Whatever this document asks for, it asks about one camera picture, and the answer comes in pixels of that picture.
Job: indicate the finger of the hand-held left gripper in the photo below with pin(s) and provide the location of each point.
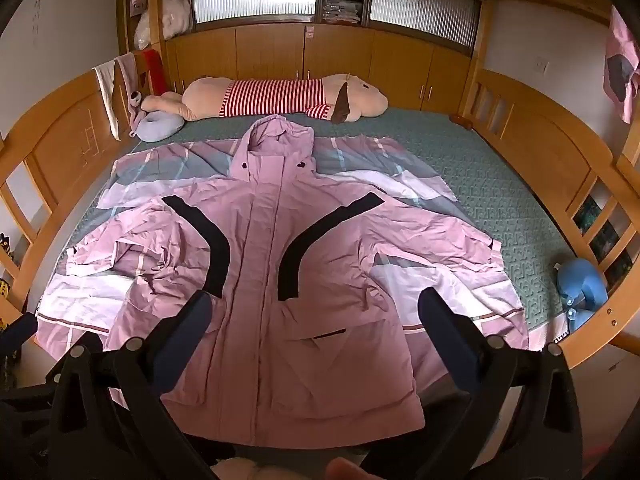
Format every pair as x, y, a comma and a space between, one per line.
17, 332

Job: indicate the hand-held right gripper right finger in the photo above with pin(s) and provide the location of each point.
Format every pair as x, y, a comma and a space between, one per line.
446, 326

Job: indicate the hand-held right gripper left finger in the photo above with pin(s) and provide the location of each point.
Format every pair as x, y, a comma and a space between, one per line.
186, 321

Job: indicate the pink hooded jacket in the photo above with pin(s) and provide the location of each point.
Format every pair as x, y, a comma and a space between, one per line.
260, 260

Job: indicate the person's right hand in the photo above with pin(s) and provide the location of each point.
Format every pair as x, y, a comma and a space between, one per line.
347, 471

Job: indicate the blue plush toy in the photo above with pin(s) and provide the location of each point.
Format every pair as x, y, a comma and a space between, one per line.
582, 285

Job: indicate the plaid pink grey bed sheet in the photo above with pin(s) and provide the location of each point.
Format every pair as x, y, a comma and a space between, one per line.
415, 185

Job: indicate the green patterned mattress cover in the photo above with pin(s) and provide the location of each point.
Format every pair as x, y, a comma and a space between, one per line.
450, 160

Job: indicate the lavender neck pillow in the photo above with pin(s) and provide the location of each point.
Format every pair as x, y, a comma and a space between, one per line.
157, 127

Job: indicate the small pink plush toy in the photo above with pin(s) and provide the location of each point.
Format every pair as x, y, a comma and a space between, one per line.
135, 107

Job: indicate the large striped plush toy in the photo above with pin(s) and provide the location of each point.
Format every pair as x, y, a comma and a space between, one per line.
270, 97

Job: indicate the white towel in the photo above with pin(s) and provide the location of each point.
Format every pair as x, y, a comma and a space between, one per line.
107, 95

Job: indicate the red cloth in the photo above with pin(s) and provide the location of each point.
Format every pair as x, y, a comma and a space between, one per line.
155, 72

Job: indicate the pink towel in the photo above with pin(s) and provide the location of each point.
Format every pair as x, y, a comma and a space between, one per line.
127, 72

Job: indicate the white bagged plush toys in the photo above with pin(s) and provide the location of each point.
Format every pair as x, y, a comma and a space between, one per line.
170, 15

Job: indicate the pink hanging cloth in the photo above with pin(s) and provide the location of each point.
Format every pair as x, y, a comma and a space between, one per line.
620, 60

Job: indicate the narrow frosted glass window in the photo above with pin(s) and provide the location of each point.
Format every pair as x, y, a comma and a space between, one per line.
425, 7

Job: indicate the wooden bed frame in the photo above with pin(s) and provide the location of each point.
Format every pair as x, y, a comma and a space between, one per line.
540, 150

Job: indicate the wooden wall cabinets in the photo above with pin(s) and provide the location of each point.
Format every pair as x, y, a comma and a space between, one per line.
350, 60

